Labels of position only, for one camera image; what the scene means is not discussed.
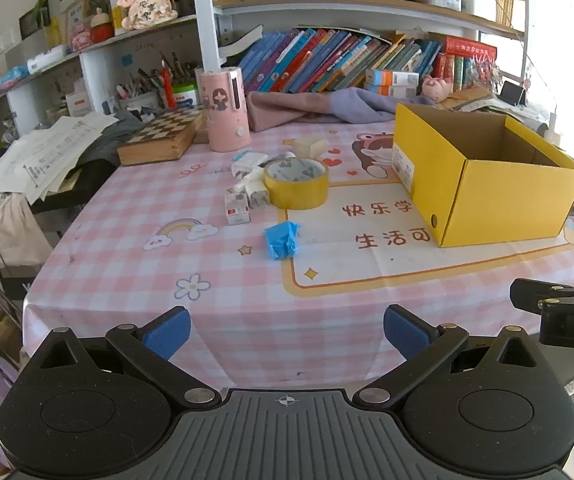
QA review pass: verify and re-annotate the black phone stand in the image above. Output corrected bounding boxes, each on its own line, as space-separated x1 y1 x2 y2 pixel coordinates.
499 80 528 107

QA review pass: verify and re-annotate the thick red book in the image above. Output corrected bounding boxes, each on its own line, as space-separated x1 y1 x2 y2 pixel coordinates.
444 36 498 62

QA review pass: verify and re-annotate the white tube with blue print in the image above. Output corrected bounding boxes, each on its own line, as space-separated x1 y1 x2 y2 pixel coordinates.
227 167 267 196

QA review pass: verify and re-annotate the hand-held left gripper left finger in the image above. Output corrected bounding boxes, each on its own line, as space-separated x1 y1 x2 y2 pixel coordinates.
20 306 221 408

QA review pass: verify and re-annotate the yellow cardboard box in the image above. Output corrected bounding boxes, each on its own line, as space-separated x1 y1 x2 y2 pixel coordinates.
392 102 574 248

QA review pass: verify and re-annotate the pile of sheet music papers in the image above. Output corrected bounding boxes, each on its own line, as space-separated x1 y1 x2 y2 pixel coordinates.
0 111 119 206

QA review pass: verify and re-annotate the mauve and lavender cloth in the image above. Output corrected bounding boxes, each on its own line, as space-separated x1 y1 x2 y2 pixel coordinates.
246 86 438 133

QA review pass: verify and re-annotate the blue plastic bag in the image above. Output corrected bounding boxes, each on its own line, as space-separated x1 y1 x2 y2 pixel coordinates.
264 221 301 261

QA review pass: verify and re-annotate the small red and white box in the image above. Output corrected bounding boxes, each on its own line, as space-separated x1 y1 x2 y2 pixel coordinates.
224 187 251 226

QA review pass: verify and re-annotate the row of leaning colourful books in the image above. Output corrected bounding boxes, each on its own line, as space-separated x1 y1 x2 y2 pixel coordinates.
237 27 498 93

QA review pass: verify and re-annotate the white charger plug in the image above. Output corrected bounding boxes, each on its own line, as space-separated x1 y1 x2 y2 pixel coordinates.
231 151 269 178

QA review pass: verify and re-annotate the dark grey cloth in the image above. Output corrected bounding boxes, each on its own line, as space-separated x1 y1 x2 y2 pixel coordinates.
77 112 143 171

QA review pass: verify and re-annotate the yellow tape roll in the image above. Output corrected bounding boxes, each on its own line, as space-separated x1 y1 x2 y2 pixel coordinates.
263 157 330 210

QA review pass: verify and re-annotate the cream foam block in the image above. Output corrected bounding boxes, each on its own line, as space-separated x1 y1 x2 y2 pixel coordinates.
294 136 328 160

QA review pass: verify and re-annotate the pink pig plush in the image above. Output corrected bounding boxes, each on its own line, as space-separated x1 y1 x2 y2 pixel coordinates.
421 75 454 101

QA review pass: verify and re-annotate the white desk organiser box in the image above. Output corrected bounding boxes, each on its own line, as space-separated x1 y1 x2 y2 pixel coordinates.
459 0 498 21

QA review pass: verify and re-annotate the white bookshelf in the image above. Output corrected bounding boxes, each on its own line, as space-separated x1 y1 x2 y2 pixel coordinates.
0 0 530 126

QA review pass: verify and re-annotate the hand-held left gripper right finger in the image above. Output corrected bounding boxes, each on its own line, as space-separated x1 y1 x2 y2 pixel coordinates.
352 304 555 408

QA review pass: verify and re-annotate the beige tote bag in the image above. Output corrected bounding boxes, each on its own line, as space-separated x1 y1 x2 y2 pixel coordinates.
0 187 53 271

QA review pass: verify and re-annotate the pink checked tablecloth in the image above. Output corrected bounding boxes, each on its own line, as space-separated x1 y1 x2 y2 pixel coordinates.
22 115 574 391

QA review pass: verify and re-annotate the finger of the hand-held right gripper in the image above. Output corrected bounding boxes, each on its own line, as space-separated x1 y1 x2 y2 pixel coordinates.
510 277 574 311

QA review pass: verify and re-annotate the cluster of pens and brushes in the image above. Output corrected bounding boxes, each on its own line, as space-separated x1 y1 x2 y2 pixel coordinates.
117 52 199 111

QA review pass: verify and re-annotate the orange and white carton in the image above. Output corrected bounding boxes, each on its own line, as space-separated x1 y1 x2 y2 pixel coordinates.
365 69 420 87
367 85 418 98

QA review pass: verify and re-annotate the wooden chessboard box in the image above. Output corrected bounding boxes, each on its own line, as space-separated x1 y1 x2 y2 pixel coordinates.
117 108 207 167

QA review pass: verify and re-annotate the pink cylindrical humidifier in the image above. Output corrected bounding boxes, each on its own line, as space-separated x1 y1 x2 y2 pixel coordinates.
195 66 251 153

